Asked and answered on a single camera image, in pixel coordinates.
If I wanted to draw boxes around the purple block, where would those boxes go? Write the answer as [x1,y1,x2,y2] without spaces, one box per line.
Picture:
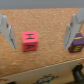
[67,32,84,55]

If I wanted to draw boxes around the pink block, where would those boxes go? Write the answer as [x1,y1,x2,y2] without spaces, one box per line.
[21,30,41,53]

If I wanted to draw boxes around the black drawer handle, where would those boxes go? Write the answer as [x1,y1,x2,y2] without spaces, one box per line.
[71,65,84,84]

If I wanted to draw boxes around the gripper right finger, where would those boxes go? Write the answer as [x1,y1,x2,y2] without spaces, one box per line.
[63,7,84,51]

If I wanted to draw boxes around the wooden drawer box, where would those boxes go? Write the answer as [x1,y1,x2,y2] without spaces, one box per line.
[0,59,84,84]

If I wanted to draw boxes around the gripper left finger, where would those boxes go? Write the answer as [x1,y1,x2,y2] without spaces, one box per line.
[0,13,18,51]

